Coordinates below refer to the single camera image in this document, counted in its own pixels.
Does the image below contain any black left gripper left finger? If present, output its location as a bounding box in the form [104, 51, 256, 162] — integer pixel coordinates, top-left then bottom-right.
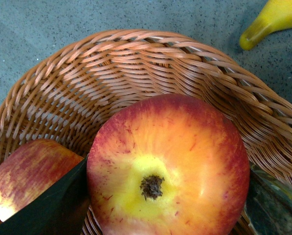
[0, 159, 90, 235]

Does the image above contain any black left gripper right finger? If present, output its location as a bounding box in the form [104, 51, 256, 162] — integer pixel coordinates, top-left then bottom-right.
[245, 163, 292, 235]

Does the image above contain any red yellow apple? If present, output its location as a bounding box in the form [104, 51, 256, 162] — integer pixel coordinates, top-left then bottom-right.
[87, 94, 249, 235]

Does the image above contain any yellow banana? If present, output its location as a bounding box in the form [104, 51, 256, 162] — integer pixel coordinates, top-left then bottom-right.
[239, 0, 292, 50]

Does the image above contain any red apple in basket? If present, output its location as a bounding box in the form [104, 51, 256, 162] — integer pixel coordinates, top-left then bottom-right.
[0, 139, 83, 222]

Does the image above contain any brown wicker basket left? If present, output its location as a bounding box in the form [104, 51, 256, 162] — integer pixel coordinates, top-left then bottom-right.
[0, 29, 292, 235]

